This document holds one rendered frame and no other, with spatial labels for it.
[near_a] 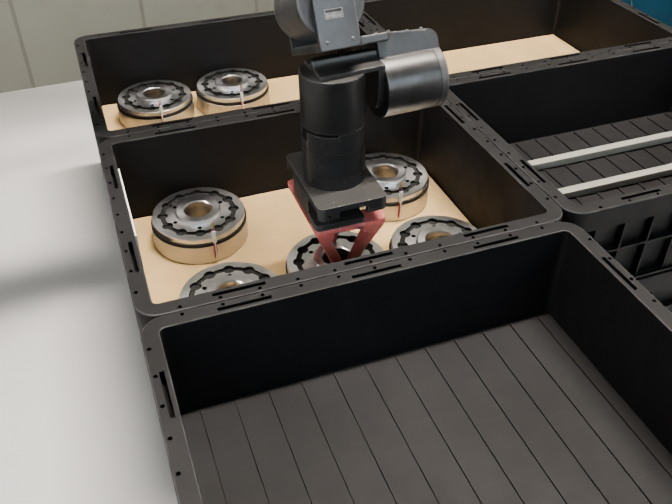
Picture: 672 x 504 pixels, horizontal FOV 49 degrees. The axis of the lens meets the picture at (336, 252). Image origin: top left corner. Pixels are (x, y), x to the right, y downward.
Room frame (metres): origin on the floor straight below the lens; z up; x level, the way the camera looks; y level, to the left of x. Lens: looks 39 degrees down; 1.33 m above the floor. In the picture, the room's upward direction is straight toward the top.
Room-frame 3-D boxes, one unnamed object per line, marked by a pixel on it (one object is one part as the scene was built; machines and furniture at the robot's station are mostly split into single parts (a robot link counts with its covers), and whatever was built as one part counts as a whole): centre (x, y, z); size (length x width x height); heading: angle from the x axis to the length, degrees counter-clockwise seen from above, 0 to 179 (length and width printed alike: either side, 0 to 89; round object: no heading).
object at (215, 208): (0.66, 0.15, 0.86); 0.05 x 0.05 x 0.01
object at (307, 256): (0.58, 0.00, 0.86); 0.10 x 0.10 x 0.01
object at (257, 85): (0.98, 0.15, 0.86); 0.10 x 0.10 x 0.01
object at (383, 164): (0.74, -0.06, 0.86); 0.05 x 0.05 x 0.01
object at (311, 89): (0.58, 0.00, 1.04); 0.07 x 0.06 x 0.07; 112
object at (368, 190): (0.58, 0.00, 0.98); 0.10 x 0.07 x 0.07; 20
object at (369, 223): (0.57, 0.00, 0.91); 0.07 x 0.07 x 0.09; 20
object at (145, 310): (0.63, 0.02, 0.92); 0.40 x 0.30 x 0.02; 110
